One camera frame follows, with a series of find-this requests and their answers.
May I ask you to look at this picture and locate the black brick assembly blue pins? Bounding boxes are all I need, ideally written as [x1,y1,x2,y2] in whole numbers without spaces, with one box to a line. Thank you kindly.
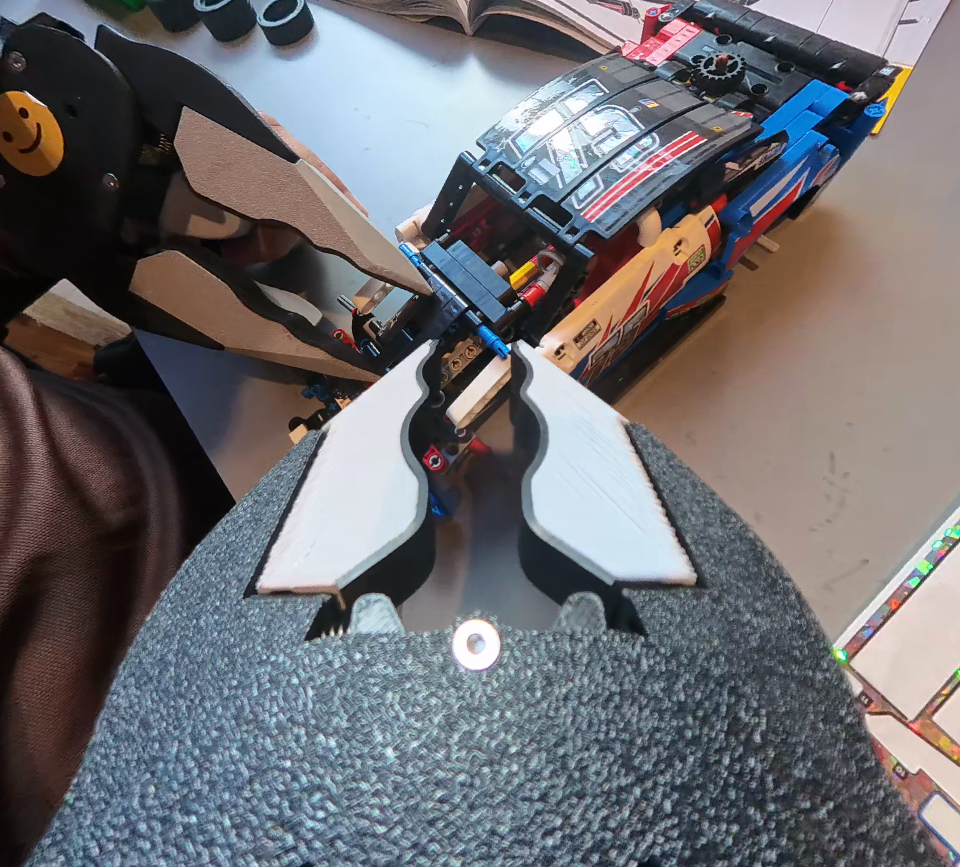
[414,239,528,330]

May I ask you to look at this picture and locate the person's brown sweater torso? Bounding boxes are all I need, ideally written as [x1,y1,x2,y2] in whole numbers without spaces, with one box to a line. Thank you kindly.
[0,345,239,867]

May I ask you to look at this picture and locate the light grey desk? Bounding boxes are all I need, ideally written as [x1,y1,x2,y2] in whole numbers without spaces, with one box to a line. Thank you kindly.
[0,0,960,658]

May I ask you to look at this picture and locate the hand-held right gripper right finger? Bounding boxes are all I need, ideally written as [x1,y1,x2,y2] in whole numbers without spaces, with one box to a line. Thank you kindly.
[511,340,699,613]

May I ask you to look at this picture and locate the toy car chassis parts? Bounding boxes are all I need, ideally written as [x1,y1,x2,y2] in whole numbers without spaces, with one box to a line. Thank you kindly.
[288,237,573,521]

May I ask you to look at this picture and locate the black toy tyre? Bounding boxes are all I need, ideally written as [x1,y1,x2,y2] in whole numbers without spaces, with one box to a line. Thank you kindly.
[144,0,204,33]
[255,0,317,48]
[192,0,258,44]

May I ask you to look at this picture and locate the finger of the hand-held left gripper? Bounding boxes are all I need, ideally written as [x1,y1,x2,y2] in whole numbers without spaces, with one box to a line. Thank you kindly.
[127,249,384,386]
[172,105,436,298]

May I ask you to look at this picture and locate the holographic sticker sheet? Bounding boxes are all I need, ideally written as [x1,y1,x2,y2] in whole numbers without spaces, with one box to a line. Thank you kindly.
[831,505,960,867]

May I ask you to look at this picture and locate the red toy race car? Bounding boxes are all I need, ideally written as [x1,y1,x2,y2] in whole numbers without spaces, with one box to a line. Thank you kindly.
[393,0,914,408]

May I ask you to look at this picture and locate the person's left hand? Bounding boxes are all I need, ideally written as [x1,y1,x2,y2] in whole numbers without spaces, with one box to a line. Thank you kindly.
[217,113,369,270]

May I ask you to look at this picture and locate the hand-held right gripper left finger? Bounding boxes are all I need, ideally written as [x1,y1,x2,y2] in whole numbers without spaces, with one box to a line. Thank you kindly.
[255,340,440,611]

